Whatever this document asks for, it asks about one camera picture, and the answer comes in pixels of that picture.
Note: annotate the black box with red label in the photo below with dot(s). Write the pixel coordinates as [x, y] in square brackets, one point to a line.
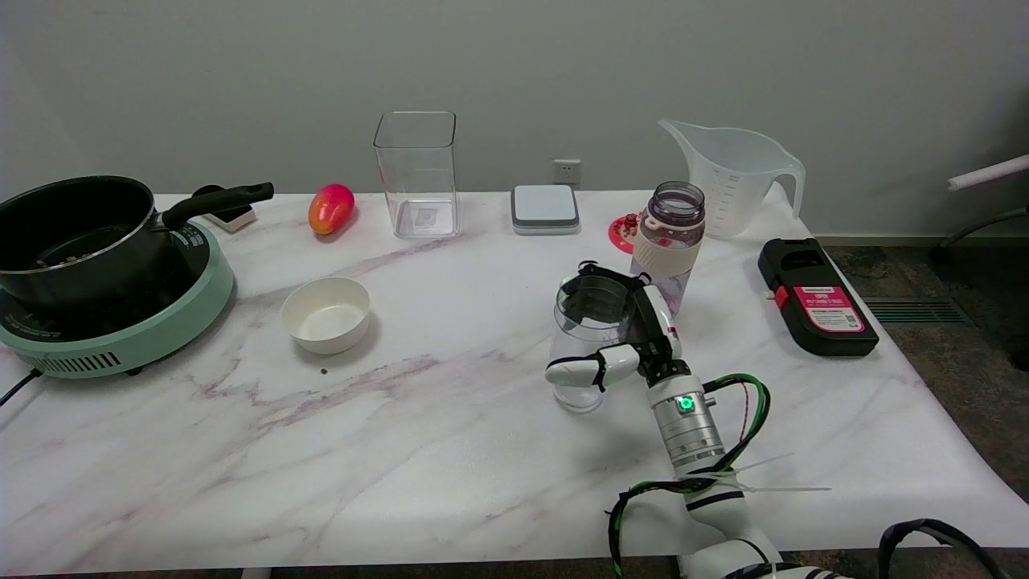
[816, 301]

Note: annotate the clear plastic measuring jug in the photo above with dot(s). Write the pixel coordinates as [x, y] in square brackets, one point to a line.
[727, 189]

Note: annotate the red round disc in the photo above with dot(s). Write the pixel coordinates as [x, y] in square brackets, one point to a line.
[619, 237]

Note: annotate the white table leg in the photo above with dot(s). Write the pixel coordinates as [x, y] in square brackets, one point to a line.
[256, 573]
[690, 568]

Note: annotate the white ceramic bowl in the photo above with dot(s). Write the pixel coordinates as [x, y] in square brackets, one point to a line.
[325, 315]

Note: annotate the floor vent grille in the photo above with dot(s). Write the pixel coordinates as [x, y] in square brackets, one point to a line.
[916, 311]

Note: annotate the bottle with beige sleeve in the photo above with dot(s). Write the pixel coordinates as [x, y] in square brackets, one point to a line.
[669, 241]

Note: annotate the grey white square lid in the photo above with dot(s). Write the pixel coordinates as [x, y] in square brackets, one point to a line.
[545, 207]

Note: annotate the green induction cooker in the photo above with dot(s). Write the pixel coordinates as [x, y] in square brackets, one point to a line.
[161, 322]

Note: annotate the white rod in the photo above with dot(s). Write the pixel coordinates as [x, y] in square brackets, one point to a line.
[989, 171]

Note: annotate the red yellow mango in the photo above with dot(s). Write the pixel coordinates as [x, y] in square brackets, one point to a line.
[330, 208]

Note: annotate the white zip tie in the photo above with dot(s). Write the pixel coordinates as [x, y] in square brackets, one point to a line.
[772, 487]

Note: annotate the clear square container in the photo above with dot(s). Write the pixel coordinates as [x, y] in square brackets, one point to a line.
[418, 177]

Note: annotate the clear glass cup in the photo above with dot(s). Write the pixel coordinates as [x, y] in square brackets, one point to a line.
[591, 322]

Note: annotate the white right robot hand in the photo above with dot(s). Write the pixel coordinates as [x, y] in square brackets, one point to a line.
[655, 322]

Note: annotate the white wall socket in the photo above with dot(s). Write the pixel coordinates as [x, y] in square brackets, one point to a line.
[567, 170]

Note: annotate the black saucepan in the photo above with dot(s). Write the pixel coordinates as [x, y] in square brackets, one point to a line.
[80, 241]

